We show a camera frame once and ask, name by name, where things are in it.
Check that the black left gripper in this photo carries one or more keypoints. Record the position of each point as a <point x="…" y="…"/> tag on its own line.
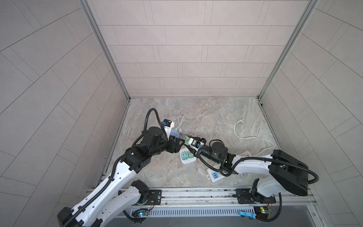
<point x="175" y="149"/>

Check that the white multicolour power strip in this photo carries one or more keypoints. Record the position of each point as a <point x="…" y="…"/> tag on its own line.
<point x="214" y="176"/>

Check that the blue square power socket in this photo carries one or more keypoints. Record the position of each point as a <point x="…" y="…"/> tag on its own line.
<point x="175" y="133"/>

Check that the green plug adapter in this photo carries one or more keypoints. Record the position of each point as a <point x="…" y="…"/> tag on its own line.
<point x="187" y="140"/>

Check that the teal plug adapter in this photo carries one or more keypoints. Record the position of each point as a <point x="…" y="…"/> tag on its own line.
<point x="184" y="155"/>

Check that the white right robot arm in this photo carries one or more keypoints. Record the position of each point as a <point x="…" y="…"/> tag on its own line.
<point x="283" y="172"/>

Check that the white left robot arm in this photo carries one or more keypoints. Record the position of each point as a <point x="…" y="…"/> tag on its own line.
<point x="100" y="207"/>

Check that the white square power socket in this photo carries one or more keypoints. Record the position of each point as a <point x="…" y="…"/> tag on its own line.
<point x="188" y="161"/>

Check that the blue connector tag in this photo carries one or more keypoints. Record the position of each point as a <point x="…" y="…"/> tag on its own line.
<point x="247" y="214"/>

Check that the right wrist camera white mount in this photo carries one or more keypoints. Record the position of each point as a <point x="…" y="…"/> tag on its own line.
<point x="197" y="142"/>

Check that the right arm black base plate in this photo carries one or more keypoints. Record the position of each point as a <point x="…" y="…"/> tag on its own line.
<point x="248" y="196"/>

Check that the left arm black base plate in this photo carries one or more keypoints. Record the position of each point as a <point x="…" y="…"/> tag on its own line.
<point x="153" y="198"/>

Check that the left circuit board with wires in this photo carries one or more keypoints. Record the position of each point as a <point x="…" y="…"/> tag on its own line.
<point x="140" y="213"/>

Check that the circuit board with wires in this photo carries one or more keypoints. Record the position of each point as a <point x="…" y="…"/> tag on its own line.
<point x="262" y="212"/>
<point x="140" y="213"/>

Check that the right circuit board with wires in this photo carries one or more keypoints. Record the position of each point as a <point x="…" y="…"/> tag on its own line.
<point x="262" y="212"/>

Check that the metal corner wall profile left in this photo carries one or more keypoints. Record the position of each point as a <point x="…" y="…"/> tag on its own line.
<point x="85" y="6"/>

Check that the metal corner wall profile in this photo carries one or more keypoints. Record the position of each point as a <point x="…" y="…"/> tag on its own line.
<point x="310" y="7"/>
<point x="85" y="6"/>

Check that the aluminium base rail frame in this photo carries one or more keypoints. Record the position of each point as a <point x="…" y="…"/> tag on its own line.
<point x="219" y="202"/>

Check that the metal corner wall profile right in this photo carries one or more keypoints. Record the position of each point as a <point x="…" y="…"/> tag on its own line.
<point x="310" y="7"/>

